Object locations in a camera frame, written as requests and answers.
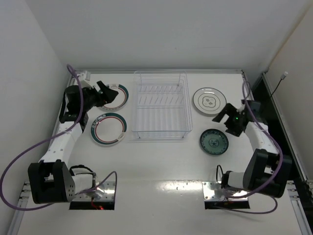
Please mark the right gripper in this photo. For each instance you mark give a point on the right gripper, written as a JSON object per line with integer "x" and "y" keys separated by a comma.
{"x": 228, "y": 117}

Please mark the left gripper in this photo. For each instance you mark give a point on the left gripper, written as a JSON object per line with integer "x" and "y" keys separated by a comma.
{"x": 100, "y": 94}

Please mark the dark green patterned plate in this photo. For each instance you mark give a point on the dark green patterned plate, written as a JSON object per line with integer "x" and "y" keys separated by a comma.
{"x": 214, "y": 142}

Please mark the green red rimmed plate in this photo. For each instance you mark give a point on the green red rimmed plate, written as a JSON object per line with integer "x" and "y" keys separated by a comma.
{"x": 120, "y": 100}
{"x": 108, "y": 129}

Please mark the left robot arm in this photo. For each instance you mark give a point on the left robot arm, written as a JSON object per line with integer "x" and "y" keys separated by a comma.
{"x": 50, "y": 179}

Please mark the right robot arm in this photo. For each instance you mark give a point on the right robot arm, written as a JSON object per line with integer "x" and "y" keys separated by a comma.
{"x": 268, "y": 169}

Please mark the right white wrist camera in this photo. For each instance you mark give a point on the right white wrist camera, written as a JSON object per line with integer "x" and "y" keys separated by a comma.
{"x": 241, "y": 108}

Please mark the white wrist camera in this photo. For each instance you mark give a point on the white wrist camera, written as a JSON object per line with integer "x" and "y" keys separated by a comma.
{"x": 84, "y": 76}
{"x": 241, "y": 108}

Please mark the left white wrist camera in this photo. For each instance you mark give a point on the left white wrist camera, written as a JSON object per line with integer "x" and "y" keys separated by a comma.
{"x": 84, "y": 76}

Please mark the white wire dish rack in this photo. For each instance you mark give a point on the white wire dish rack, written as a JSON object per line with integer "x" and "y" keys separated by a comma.
{"x": 161, "y": 106}

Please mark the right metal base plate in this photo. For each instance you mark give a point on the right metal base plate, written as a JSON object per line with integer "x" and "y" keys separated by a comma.
{"x": 212, "y": 192}

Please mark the metal base plate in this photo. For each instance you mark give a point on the metal base plate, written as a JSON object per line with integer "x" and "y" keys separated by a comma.
{"x": 212, "y": 192}
{"x": 103, "y": 193}

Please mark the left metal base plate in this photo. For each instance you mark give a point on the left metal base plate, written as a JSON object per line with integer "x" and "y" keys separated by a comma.
{"x": 103, "y": 193}

